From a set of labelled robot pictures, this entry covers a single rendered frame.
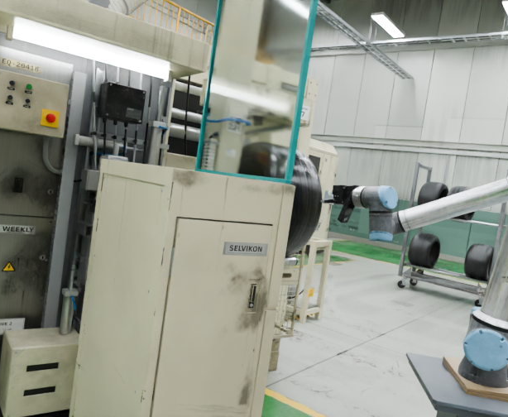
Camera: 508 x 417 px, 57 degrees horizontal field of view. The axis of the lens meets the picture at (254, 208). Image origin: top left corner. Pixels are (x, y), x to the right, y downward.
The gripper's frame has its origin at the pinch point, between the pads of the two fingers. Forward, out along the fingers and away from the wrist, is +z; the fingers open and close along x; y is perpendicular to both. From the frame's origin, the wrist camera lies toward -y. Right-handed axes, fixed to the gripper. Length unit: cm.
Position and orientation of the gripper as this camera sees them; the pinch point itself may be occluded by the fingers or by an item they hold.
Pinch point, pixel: (323, 203)
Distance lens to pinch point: 212.9
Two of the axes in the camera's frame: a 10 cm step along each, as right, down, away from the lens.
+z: -6.0, -0.1, 8.0
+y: 0.7, -10.0, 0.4
